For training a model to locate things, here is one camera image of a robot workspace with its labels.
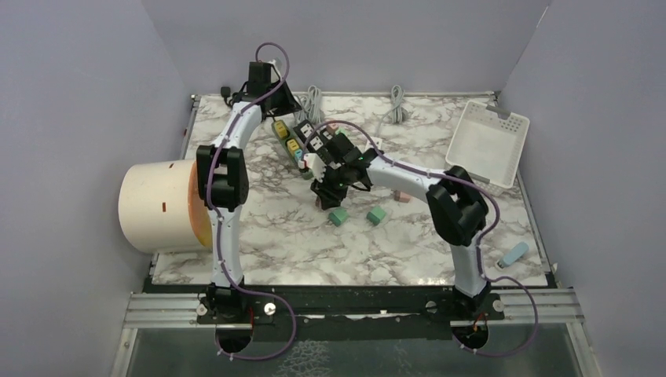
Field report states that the green power strip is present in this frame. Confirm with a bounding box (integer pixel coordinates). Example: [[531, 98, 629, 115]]
[[271, 119, 313, 180]]

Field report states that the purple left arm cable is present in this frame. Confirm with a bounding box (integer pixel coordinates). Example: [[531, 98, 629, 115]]
[[206, 42, 298, 364]]

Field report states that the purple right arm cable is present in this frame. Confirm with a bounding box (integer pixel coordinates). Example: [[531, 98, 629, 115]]
[[302, 120, 541, 360]]

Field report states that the black power cord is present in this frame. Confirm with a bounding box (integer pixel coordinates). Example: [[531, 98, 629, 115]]
[[220, 86, 243, 108]]

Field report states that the grey power strip cable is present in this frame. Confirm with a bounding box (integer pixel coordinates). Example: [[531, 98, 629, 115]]
[[374, 85, 408, 139]]

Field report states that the green USB charger plug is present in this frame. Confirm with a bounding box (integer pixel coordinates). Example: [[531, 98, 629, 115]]
[[328, 207, 349, 227]]

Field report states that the light blue charger plug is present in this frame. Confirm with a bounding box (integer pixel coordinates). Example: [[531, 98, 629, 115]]
[[496, 242, 529, 269]]

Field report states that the white plastic basket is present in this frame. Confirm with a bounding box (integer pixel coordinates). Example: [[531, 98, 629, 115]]
[[445, 101, 530, 196]]

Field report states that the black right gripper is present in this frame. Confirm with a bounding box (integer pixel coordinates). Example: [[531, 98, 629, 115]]
[[310, 164, 353, 208]]

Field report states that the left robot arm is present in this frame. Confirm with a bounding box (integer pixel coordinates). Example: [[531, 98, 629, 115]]
[[196, 61, 302, 323]]

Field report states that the cream cylindrical drum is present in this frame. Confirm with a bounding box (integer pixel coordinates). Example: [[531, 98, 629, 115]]
[[118, 159, 212, 254]]

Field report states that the yellow charger plug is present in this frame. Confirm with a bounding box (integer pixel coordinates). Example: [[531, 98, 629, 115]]
[[273, 120, 290, 140], [285, 139, 300, 156]]

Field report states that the grey coiled cable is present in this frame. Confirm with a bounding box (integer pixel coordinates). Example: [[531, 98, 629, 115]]
[[294, 85, 326, 126]]

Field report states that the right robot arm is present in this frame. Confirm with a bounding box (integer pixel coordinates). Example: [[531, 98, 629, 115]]
[[298, 134, 490, 320]]

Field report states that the aluminium front rail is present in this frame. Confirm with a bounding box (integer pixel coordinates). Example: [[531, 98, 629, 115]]
[[123, 288, 585, 330]]

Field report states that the white power strip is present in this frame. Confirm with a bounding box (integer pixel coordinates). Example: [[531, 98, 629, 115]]
[[365, 137, 382, 151]]

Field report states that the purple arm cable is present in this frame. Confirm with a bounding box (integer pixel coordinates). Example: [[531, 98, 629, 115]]
[[302, 120, 541, 360], [206, 42, 298, 364]]

